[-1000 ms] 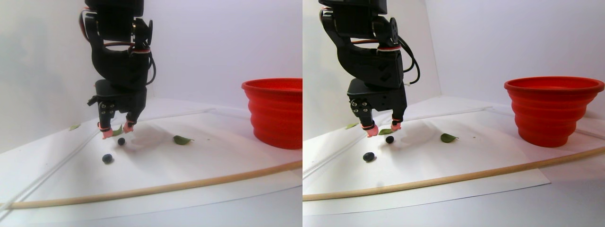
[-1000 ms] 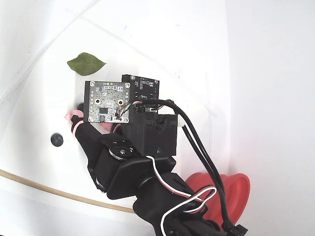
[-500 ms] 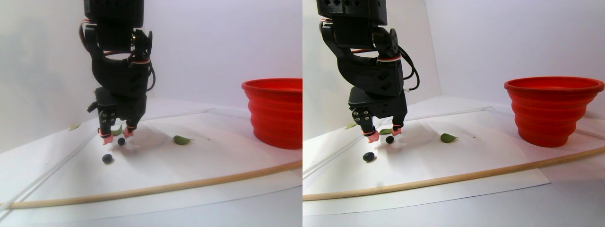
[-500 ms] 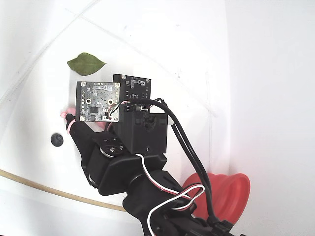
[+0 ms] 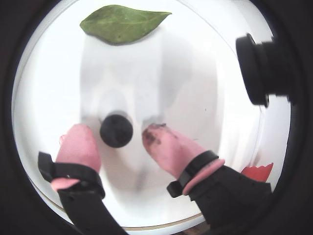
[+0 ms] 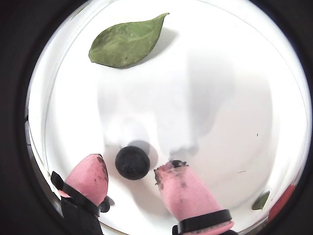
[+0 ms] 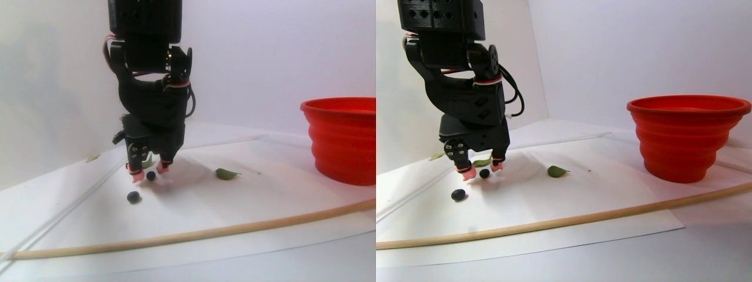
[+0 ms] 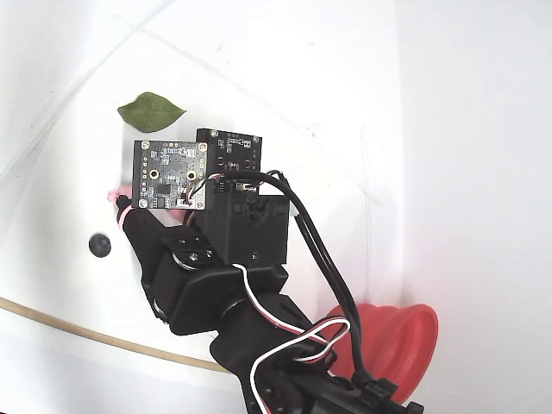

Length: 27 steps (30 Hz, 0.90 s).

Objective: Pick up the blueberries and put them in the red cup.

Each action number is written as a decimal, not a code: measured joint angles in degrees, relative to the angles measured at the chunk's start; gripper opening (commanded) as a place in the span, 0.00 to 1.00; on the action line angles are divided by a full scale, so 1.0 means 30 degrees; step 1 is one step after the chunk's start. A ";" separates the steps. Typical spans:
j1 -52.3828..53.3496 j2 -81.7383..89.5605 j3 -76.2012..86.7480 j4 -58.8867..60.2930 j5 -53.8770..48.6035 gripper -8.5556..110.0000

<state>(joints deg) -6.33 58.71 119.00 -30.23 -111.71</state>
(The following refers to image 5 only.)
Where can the pink-covered gripper finger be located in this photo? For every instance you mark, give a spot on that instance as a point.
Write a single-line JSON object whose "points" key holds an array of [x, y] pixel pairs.
{"points": [[78, 149], [176, 151]]}

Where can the white paper sheet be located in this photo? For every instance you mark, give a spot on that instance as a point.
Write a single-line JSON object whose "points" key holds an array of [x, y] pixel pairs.
{"points": [[61, 85]]}

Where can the large green leaf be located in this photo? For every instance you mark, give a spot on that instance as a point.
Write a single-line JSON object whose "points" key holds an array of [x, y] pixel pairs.
{"points": [[122, 24]]}

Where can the red collapsible silicone cup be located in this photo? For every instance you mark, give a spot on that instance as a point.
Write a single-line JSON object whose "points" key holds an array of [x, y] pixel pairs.
{"points": [[256, 172]]}

